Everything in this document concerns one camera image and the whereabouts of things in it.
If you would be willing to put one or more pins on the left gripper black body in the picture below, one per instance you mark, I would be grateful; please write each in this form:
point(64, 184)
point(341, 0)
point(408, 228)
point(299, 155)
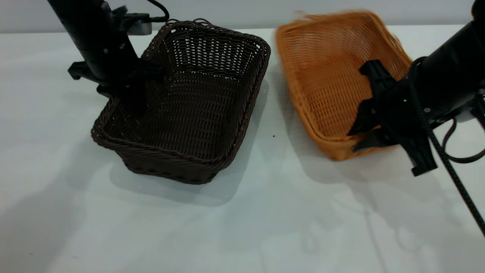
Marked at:
point(98, 41)

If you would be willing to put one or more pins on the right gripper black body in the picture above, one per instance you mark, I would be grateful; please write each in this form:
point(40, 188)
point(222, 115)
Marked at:
point(443, 79)

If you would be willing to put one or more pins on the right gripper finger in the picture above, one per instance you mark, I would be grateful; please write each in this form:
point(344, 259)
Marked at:
point(365, 119)
point(382, 141)

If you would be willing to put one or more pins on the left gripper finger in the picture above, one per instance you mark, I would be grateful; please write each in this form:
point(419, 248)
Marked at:
point(108, 90)
point(138, 98)

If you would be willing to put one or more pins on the orange wicker basket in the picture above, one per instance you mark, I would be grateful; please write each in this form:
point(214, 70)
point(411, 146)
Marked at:
point(326, 76)

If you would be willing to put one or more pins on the black wicker basket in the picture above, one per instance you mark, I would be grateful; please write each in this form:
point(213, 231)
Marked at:
point(197, 113)

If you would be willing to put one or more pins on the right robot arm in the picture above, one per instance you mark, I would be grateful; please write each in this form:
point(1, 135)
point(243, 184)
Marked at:
point(480, 9)

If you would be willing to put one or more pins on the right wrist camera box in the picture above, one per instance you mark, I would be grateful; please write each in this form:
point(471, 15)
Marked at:
point(468, 113)

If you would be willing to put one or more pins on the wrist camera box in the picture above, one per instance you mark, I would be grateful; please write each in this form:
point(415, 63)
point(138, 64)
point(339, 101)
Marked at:
point(138, 25)
point(468, 113)

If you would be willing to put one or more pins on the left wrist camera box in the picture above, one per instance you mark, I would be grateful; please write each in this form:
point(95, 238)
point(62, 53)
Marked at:
point(138, 25)

